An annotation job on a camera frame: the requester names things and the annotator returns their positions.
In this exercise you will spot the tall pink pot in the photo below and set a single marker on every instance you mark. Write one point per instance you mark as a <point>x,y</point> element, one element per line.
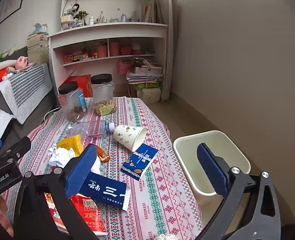
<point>114,48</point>

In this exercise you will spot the pink plush pig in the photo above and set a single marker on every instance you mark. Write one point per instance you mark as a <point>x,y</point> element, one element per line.
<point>21,62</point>

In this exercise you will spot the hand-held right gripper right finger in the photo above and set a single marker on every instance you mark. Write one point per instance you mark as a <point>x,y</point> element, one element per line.
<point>210,170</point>

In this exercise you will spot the person's left hand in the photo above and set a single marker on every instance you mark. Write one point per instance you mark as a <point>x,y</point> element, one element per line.
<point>0,212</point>

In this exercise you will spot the small white tissue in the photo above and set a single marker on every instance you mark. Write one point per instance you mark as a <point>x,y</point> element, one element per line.
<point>96,166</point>

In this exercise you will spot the stack of books and papers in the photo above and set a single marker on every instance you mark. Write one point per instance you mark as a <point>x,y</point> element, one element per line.
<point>145,73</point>

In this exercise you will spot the floral paper cup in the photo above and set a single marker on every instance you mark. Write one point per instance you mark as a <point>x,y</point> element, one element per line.
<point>127,136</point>

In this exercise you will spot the green potted plant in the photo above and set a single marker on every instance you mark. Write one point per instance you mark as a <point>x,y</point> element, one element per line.
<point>79,15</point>

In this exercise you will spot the upright books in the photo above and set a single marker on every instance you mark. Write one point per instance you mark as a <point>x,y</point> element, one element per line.
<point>151,12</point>

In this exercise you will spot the grey sofa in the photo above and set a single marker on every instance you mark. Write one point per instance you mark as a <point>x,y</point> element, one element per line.
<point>35,110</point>

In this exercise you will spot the large white paper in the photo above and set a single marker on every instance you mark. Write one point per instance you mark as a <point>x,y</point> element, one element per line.
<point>62,156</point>

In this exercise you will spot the clear plastic bottle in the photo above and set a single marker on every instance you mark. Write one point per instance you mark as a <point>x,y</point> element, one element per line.
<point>92,128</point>

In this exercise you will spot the yellow snack packet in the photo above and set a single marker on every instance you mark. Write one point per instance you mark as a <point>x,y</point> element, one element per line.
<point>71,143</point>

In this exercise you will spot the beige curtain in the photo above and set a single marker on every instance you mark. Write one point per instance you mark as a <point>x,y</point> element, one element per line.
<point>166,42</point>

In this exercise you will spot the short pink pot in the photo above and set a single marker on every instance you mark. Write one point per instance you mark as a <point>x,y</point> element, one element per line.
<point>101,51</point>

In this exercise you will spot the clear jar with blue label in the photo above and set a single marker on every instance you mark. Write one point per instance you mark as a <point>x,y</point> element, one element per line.
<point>72,105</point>

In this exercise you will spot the small blue lace-print box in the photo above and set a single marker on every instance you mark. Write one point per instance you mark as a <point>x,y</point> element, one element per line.
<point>138,163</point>

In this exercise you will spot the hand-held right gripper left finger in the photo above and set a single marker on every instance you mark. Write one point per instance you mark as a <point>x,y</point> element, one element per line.
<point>81,170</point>

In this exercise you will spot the long blue carton box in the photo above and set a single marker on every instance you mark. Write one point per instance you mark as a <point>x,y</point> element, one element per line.
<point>107,190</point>

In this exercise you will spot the red snack packet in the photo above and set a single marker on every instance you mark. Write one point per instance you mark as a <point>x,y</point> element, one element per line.
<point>87,212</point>

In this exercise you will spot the large dark picture frame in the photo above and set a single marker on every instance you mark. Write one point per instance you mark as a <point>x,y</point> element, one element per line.
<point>12,2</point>

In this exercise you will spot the white woven sack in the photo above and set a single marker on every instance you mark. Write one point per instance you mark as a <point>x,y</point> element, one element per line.
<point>150,95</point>

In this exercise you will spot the white bookshelf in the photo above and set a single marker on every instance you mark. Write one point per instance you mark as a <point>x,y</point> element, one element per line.
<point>137,31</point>

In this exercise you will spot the small white bottle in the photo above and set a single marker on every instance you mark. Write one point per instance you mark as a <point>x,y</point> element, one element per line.
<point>91,20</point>

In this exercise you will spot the grey striped sofa cover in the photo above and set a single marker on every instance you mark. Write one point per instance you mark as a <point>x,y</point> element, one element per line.
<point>27,90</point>

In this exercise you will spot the white plastic trash bin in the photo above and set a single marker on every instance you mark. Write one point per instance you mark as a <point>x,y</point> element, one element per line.
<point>187,155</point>

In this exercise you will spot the orange peel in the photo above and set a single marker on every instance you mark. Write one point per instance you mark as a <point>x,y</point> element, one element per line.
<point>103,155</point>

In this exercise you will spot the clear jar with biscuits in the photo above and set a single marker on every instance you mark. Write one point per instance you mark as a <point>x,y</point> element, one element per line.
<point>103,97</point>

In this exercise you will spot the green tissue pack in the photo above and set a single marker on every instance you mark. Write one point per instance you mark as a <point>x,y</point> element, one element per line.
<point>147,85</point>

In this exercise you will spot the pink basket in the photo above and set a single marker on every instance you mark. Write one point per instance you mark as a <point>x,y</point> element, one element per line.
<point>125,50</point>
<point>123,68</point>
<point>68,59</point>

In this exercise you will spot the patterned pink green tablecloth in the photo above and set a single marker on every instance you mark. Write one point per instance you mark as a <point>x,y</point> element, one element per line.
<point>162,192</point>

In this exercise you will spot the red gift box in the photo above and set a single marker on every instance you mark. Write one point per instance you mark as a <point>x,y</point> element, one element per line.
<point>82,85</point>

